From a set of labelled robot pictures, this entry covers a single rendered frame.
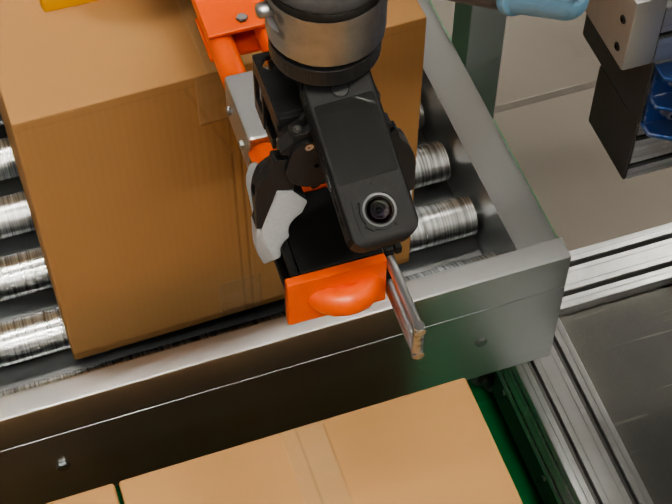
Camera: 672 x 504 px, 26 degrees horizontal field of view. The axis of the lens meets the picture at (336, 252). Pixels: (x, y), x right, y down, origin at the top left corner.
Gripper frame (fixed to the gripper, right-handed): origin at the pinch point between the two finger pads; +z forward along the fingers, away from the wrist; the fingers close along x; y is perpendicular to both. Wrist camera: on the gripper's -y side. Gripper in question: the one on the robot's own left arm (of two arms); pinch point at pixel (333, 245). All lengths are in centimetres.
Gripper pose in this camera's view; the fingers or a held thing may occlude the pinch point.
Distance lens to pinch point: 105.4
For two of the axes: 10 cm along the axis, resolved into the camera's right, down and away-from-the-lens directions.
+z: -0.1, 5.8, 8.1
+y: -3.1, -7.7, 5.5
